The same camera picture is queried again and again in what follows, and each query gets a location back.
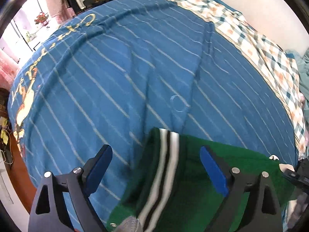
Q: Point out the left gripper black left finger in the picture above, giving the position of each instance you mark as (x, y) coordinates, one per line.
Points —
(49, 211)

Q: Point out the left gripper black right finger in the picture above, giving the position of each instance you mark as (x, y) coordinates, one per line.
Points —
(262, 212)

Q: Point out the green and cream varsity jacket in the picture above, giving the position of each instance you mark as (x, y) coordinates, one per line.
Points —
(170, 190)

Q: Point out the plaid patterned bed sheet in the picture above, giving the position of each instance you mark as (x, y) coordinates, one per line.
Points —
(278, 69)

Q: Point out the light blue quilt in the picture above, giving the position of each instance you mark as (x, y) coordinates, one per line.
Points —
(303, 69)

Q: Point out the blue striped bed cover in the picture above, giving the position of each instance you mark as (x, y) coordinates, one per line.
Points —
(114, 72)

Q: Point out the red potted flowers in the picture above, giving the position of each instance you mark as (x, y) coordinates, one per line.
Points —
(42, 19)

